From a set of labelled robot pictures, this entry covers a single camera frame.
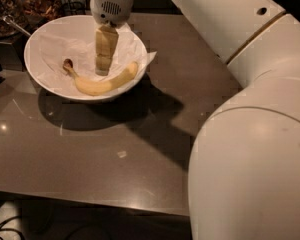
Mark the metal spoon handle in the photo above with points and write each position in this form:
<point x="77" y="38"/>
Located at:
<point x="10" y="21"/>

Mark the yellow banana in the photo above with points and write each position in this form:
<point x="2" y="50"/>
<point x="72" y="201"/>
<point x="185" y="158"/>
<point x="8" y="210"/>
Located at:
<point x="96" y="88"/>

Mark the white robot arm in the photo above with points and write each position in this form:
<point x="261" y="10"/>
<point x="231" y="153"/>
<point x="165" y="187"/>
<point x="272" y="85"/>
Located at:
<point x="244" y="169"/>

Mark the white ceramic bowl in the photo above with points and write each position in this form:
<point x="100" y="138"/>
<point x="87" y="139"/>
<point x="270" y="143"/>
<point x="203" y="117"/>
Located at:
<point x="50" y="84"/>

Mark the black wire holder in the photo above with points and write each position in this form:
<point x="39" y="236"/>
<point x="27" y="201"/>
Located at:
<point x="73" y="8"/>

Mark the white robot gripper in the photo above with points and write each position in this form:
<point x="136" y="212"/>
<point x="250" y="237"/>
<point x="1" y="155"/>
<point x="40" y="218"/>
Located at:
<point x="111" y="8"/>

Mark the dark snack bowl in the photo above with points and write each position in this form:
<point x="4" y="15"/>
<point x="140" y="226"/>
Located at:
<point x="46" y="9"/>

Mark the white crumpled paper liner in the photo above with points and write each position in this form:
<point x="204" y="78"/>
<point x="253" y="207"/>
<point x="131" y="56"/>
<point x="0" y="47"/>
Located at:
<point x="73" y="47"/>

